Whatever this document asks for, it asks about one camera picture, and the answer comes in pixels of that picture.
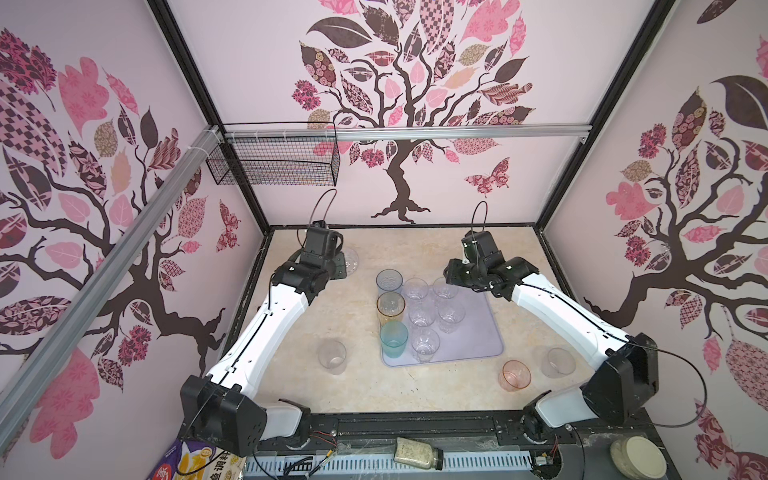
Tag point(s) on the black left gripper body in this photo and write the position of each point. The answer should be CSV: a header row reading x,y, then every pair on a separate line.
x,y
336,267

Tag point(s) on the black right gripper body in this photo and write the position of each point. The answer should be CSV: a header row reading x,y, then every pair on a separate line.
x,y
464,273

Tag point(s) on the clear glass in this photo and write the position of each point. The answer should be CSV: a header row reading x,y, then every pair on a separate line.
x,y
443,290
451,314
421,315
425,343
351,260
415,290

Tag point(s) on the blue grey tall cup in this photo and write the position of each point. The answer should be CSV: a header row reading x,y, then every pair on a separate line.
x,y
389,280

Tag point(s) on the yellow transparent plastic cup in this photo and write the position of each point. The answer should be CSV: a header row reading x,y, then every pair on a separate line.
x,y
390,307

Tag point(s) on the clear cup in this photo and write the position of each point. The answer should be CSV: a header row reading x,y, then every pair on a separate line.
x,y
332,356
558,363

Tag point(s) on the teal green plastic cup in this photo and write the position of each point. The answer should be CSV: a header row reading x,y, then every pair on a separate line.
x,y
393,338

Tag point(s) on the pink transparent cup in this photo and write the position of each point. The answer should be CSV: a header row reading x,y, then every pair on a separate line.
x,y
514,376

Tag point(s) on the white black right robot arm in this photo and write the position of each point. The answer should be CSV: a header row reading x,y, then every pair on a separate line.
x,y
625,367

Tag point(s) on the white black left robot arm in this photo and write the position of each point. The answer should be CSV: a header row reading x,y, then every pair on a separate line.
x,y
219,408

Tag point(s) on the lavender plastic tray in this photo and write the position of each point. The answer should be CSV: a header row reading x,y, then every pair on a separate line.
x,y
477,337

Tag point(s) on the grain filled bottle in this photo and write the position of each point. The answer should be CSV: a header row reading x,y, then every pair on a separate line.
x,y
418,454

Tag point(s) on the round white lid container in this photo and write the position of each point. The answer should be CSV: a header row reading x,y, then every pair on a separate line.
x,y
638,458

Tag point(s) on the snack bag colourful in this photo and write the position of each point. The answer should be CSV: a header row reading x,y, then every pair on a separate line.
x,y
197,460

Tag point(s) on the black wire basket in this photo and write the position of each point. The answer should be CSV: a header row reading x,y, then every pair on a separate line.
x,y
277,154

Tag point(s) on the aluminium rail back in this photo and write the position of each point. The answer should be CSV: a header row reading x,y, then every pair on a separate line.
x,y
414,132

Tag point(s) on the aluminium rail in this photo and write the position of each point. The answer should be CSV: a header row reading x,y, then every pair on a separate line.
x,y
22,393
414,132

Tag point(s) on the aluminium rail left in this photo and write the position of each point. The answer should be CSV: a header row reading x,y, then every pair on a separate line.
x,y
22,393

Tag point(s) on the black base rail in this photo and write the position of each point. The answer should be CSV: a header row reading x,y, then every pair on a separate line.
x,y
505,428

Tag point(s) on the white vented cable duct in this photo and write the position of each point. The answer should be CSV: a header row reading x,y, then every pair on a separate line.
x,y
264,467

